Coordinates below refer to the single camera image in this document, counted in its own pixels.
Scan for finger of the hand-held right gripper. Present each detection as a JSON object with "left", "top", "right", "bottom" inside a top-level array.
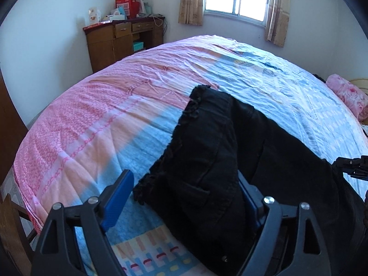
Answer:
[{"left": 331, "top": 155, "right": 368, "bottom": 181}]

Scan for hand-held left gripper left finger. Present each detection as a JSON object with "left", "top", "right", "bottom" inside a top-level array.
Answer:
[{"left": 31, "top": 169, "right": 135, "bottom": 276}]

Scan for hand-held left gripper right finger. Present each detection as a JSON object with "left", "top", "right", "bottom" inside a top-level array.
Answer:
[{"left": 236, "top": 175, "right": 341, "bottom": 276}]

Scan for black pants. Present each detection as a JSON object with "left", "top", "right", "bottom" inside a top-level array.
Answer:
[{"left": 133, "top": 85, "right": 368, "bottom": 276}]

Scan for pink floral pillow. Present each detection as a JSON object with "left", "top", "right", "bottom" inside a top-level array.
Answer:
[{"left": 326, "top": 74, "right": 368, "bottom": 121}]

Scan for pink and blue quilt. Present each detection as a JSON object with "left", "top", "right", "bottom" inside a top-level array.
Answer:
[{"left": 13, "top": 34, "right": 364, "bottom": 276}]

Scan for wooden chair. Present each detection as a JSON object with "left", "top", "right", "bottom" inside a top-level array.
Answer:
[{"left": 0, "top": 193, "right": 38, "bottom": 276}]

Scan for wooden door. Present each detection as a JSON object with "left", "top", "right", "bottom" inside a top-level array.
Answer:
[{"left": 0, "top": 69, "right": 28, "bottom": 179}]

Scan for wooden desk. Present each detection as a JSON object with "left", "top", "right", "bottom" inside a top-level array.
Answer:
[{"left": 83, "top": 17, "right": 166, "bottom": 74}]

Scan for beige curtain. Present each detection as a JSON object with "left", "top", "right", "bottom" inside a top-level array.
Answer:
[
  {"left": 178, "top": 0, "right": 205, "bottom": 26},
  {"left": 264, "top": 0, "right": 291, "bottom": 46}
]

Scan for light blue tissue box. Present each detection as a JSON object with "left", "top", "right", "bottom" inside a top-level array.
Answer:
[{"left": 109, "top": 8, "right": 127, "bottom": 21}]

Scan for white printed box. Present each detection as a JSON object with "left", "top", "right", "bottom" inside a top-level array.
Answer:
[{"left": 88, "top": 7, "right": 102, "bottom": 25}]

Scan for red box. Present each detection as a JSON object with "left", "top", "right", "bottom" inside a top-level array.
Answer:
[{"left": 115, "top": 0, "right": 141, "bottom": 18}]

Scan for white paper bag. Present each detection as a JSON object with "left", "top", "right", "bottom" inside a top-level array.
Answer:
[{"left": 139, "top": 0, "right": 153, "bottom": 15}]

